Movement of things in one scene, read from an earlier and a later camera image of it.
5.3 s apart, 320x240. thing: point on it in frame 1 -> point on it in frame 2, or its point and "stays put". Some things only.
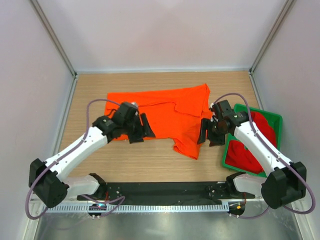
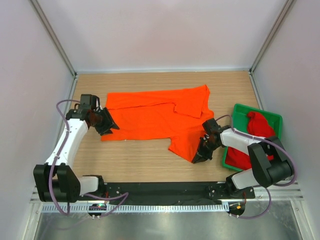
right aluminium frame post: (272, 35) stays put
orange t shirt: (175, 114) stays put
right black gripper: (206, 124) -> (201, 155)
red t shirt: (239, 155) stays put
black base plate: (168, 192) stays put
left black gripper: (147, 131) -> (109, 122)
